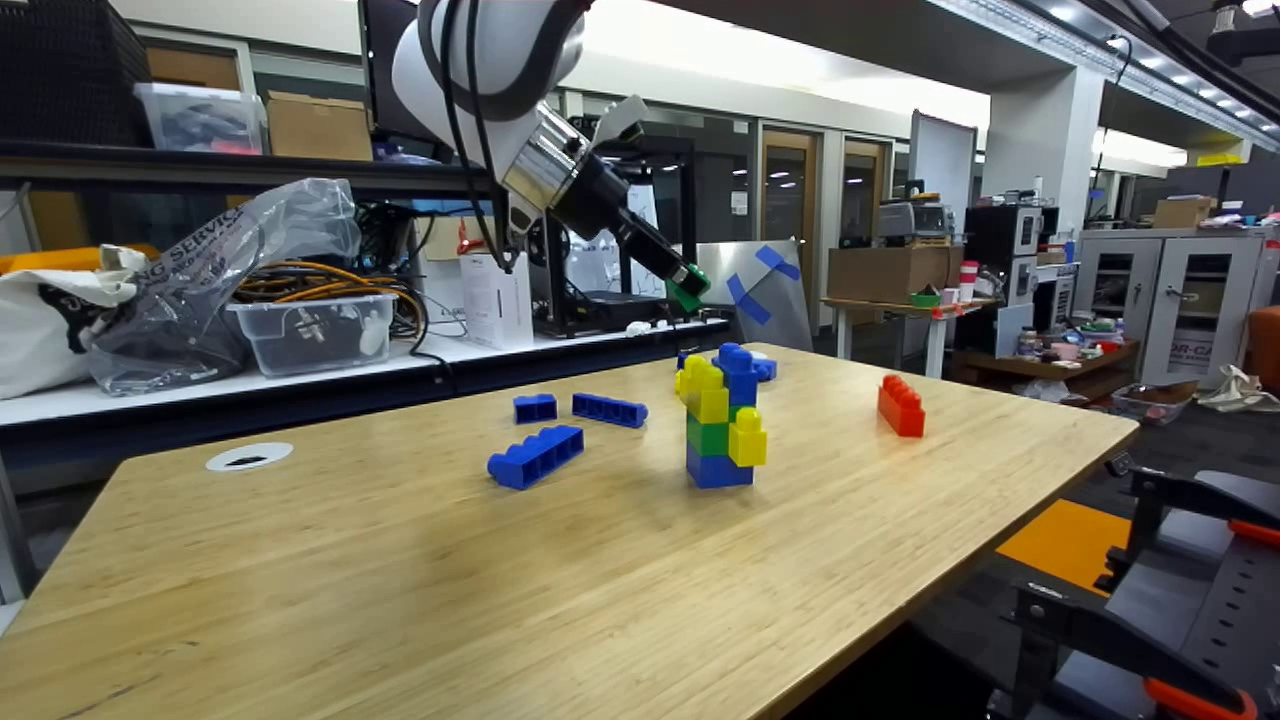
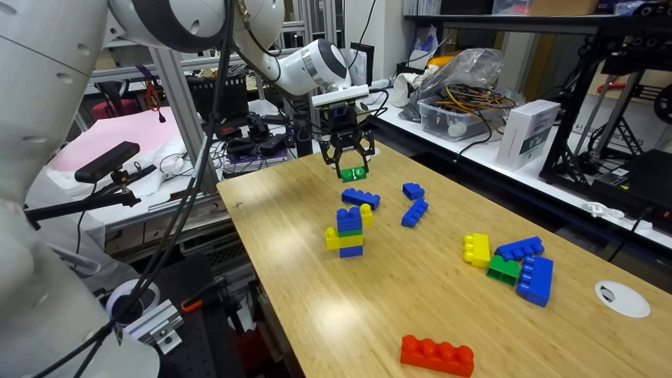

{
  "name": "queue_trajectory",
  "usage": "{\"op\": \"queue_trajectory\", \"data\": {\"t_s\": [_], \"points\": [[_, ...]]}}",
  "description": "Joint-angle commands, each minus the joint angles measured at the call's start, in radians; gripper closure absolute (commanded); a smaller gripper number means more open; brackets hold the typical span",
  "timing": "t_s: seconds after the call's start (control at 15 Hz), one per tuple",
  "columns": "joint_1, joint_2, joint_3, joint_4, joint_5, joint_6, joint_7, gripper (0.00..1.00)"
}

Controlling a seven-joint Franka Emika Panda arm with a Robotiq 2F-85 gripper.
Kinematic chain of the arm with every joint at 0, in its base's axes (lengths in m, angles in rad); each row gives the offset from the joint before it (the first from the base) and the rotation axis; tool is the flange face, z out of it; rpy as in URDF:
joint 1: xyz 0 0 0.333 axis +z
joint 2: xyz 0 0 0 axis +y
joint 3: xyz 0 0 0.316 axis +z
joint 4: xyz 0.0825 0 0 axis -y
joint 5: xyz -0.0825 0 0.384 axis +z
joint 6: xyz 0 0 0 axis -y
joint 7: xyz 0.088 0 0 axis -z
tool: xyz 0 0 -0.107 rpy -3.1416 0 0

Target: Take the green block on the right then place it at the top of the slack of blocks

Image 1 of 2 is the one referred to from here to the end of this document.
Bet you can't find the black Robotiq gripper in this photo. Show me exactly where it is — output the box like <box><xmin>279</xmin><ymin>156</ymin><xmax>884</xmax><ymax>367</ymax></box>
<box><xmin>555</xmin><ymin>152</ymin><xmax>704</xmax><ymax>315</ymax></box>

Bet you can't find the small green toy block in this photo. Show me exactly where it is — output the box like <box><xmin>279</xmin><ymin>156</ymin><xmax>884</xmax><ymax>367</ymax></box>
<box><xmin>669</xmin><ymin>262</ymin><xmax>718</xmax><ymax>312</ymax></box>

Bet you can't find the yellow toy block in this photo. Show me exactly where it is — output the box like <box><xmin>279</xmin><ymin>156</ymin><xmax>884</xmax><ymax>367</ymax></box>
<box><xmin>726</xmin><ymin>403</ymin><xmax>778</xmax><ymax>472</ymax></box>
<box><xmin>669</xmin><ymin>349</ymin><xmax>737</xmax><ymax>428</ymax></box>

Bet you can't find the tall blue toy block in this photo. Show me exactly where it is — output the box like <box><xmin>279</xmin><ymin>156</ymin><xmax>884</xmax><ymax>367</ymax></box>
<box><xmin>713</xmin><ymin>339</ymin><xmax>781</xmax><ymax>410</ymax></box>

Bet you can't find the medium blue toy block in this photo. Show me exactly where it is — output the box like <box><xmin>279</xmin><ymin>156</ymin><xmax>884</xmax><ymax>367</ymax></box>
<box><xmin>567</xmin><ymin>386</ymin><xmax>653</xmax><ymax>432</ymax></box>

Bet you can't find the flat green toy block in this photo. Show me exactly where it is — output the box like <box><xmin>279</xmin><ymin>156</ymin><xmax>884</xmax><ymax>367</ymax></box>
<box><xmin>683</xmin><ymin>416</ymin><xmax>737</xmax><ymax>465</ymax></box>

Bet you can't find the small blue toy block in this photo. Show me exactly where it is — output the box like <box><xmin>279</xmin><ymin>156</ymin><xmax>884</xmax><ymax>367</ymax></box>
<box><xmin>513</xmin><ymin>386</ymin><xmax>559</xmax><ymax>428</ymax></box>

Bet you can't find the blue base toy block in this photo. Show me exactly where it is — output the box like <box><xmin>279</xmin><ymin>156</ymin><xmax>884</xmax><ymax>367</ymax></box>
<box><xmin>683</xmin><ymin>449</ymin><xmax>756</xmax><ymax>490</ymax></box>

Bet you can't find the long blue toy block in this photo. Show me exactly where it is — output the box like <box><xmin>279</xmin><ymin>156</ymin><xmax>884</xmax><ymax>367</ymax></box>
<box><xmin>484</xmin><ymin>419</ymin><xmax>590</xmax><ymax>490</ymax></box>

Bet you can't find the long red toy block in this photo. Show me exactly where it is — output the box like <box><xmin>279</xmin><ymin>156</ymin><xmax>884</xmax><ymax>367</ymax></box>
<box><xmin>878</xmin><ymin>371</ymin><xmax>934</xmax><ymax>439</ymax></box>

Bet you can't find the clear shield with blue tape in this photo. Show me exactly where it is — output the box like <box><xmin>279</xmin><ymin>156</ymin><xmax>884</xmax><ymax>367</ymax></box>
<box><xmin>694</xmin><ymin>235</ymin><xmax>819</xmax><ymax>355</ymax></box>

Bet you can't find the white cardboard box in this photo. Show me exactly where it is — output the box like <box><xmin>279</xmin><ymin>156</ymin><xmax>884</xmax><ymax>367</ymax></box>
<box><xmin>421</xmin><ymin>247</ymin><xmax>539</xmax><ymax>352</ymax></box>

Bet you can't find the large brown cardboard box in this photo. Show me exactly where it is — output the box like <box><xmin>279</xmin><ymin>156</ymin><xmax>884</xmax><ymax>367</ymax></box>
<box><xmin>824</xmin><ymin>239</ymin><xmax>970</xmax><ymax>307</ymax></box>

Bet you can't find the white table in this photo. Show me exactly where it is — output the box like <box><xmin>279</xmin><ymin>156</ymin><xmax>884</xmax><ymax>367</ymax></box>
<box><xmin>819</xmin><ymin>293</ymin><xmax>997</xmax><ymax>382</ymax></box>

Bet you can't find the white board panel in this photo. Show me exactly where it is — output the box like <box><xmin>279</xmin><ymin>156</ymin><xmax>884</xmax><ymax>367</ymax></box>
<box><xmin>908</xmin><ymin>106</ymin><xmax>981</xmax><ymax>247</ymax></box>

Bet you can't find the black appliance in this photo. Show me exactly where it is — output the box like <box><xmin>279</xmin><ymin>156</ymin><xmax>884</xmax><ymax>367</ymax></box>
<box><xmin>964</xmin><ymin>197</ymin><xmax>1050</xmax><ymax>277</ymax></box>

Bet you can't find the clear plastic storage bin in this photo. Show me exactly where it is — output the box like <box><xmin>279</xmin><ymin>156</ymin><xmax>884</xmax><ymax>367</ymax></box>
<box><xmin>225</xmin><ymin>293</ymin><xmax>403</xmax><ymax>381</ymax></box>

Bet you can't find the low wooden table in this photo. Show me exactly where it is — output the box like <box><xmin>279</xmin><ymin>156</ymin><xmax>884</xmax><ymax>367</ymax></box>
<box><xmin>957</xmin><ymin>334</ymin><xmax>1143</xmax><ymax>410</ymax></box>

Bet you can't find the clear plastic bag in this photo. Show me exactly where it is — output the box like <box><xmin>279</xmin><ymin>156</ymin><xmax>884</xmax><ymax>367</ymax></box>
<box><xmin>79</xmin><ymin>172</ymin><xmax>369</xmax><ymax>400</ymax></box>

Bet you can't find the clear lidded plastic container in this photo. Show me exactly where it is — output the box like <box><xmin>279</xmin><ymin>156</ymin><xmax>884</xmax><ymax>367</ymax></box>
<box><xmin>133</xmin><ymin>74</ymin><xmax>269</xmax><ymax>161</ymax></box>

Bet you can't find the orange floor mat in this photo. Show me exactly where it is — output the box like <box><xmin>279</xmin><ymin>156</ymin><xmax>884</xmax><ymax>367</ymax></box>
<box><xmin>994</xmin><ymin>497</ymin><xmax>1137</xmax><ymax>597</ymax></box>

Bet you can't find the flat brown cardboard box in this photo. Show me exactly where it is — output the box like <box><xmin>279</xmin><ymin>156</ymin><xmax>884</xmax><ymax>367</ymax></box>
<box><xmin>136</xmin><ymin>34</ymin><xmax>259</xmax><ymax>94</ymax></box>

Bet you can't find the white glass-door cabinet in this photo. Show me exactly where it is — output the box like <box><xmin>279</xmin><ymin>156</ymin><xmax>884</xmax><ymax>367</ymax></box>
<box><xmin>1071</xmin><ymin>228</ymin><xmax>1276</xmax><ymax>391</ymax></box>

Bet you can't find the white side bench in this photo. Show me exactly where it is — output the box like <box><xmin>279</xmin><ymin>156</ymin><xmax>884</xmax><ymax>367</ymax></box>
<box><xmin>0</xmin><ymin>315</ymin><xmax>737</xmax><ymax>432</ymax></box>

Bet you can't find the small brown cardboard box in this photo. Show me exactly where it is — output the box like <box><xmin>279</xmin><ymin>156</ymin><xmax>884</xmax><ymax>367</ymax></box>
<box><xmin>1148</xmin><ymin>191</ymin><xmax>1222</xmax><ymax>233</ymax></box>

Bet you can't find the yellow hanging sign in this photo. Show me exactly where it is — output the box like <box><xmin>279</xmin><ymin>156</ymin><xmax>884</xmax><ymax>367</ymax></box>
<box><xmin>1187</xmin><ymin>126</ymin><xmax>1260</xmax><ymax>174</ymax></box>

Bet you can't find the white bag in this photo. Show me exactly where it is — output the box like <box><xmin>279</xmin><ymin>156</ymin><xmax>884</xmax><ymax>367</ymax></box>
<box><xmin>0</xmin><ymin>239</ymin><xmax>148</xmax><ymax>403</ymax></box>

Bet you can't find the orange flat object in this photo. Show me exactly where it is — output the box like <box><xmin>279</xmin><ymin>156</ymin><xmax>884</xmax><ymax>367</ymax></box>
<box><xmin>0</xmin><ymin>244</ymin><xmax>114</xmax><ymax>281</ymax></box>

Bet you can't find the large black case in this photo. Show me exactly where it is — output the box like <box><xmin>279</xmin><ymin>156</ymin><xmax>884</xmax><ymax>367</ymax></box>
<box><xmin>0</xmin><ymin>0</ymin><xmax>148</xmax><ymax>146</ymax></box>

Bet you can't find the black 3D printer frame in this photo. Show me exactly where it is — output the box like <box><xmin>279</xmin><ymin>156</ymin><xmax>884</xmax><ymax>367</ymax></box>
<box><xmin>533</xmin><ymin>124</ymin><xmax>737</xmax><ymax>334</ymax></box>

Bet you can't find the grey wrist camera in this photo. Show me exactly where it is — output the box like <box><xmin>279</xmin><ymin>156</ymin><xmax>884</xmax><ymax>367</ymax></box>
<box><xmin>592</xmin><ymin>92</ymin><xmax>653</xmax><ymax>152</ymax></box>

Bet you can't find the tangled cable bundle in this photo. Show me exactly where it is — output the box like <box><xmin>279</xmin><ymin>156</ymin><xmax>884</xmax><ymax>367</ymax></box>
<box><xmin>238</xmin><ymin>257</ymin><xmax>403</xmax><ymax>312</ymax></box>

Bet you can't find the white table cable grommet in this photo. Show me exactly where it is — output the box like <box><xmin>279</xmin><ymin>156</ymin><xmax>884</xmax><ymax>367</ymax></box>
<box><xmin>203</xmin><ymin>437</ymin><xmax>302</xmax><ymax>478</ymax></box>

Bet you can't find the dark wall shelf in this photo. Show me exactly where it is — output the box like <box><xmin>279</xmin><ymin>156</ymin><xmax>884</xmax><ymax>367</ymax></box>
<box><xmin>0</xmin><ymin>137</ymin><xmax>484</xmax><ymax>197</ymax></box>

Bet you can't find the black clamp mount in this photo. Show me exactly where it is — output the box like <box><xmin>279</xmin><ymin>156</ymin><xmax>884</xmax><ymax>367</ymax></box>
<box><xmin>994</xmin><ymin>460</ymin><xmax>1280</xmax><ymax>720</ymax></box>

